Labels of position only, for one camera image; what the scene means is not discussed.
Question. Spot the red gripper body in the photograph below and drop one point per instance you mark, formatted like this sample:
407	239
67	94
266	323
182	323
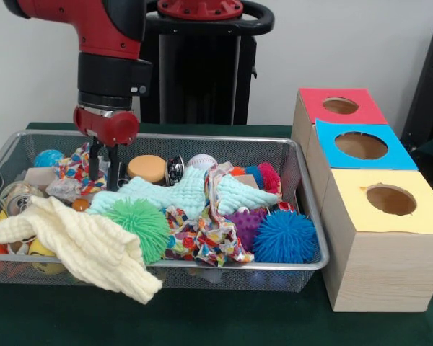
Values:
107	126

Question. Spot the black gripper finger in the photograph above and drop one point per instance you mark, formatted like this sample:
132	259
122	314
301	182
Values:
113	167
94	158

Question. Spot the colourful patterned cloth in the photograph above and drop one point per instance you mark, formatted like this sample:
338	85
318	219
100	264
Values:
202	238
72	176

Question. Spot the crushed silver can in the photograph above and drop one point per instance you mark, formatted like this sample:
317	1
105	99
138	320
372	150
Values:
175	171

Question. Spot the mint green cloth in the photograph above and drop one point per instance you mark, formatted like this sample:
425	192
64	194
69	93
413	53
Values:
180	191

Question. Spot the blue spiky ball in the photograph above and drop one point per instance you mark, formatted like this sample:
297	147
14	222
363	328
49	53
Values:
285	236

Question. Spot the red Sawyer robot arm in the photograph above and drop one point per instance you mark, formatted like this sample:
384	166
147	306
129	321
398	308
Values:
101	43

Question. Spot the shallow clear mesh bin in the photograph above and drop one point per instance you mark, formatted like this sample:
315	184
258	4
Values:
307	187

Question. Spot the wooden box with three holes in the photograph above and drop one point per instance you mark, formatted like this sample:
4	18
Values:
382	267

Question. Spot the tan round bun toy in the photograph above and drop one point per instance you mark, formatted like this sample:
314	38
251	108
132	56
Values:
146	168

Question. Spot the small blue globe ball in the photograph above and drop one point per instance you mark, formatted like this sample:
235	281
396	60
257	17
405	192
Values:
48	158

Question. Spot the small wooden cube block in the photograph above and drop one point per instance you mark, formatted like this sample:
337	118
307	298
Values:
37	177

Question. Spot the green spiky ball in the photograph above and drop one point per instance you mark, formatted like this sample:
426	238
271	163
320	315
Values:
141	223

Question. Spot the pale yellow cloth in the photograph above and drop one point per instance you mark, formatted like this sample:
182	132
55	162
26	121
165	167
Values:
86	245

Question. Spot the round silver tin can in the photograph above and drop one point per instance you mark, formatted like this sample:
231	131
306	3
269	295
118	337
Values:
18	198

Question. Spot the pale pink ball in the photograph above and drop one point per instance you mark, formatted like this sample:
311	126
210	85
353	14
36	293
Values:
202	161

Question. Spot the purple spiky ball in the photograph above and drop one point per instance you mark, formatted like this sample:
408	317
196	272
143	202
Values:
245	225

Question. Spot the red spiky toy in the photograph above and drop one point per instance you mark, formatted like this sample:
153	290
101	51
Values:
269	176

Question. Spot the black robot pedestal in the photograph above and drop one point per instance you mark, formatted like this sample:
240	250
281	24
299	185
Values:
209	72

